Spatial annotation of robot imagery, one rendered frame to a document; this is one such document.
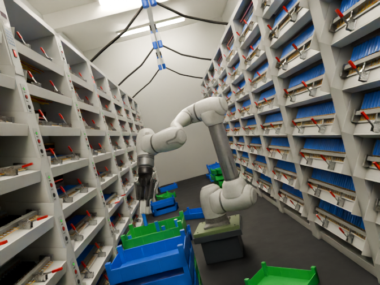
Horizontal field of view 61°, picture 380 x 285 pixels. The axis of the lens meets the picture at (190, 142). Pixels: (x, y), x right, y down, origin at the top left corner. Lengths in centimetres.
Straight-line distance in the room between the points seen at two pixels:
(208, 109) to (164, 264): 108
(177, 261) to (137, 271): 15
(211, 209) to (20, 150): 126
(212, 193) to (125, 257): 88
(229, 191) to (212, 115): 50
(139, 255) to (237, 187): 85
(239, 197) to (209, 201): 22
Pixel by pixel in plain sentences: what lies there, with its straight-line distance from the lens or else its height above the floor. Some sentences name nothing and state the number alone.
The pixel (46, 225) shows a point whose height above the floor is 67.
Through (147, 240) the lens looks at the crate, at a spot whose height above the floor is 43.
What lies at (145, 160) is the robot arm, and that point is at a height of 79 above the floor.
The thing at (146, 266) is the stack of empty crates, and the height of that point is 44.
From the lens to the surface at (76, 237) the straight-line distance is 169.
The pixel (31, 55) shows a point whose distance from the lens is 174.
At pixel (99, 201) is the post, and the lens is 210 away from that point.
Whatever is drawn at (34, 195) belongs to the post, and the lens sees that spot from 144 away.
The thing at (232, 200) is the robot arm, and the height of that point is 38.
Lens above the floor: 87
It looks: 2 degrees down
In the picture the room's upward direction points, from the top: 15 degrees counter-clockwise
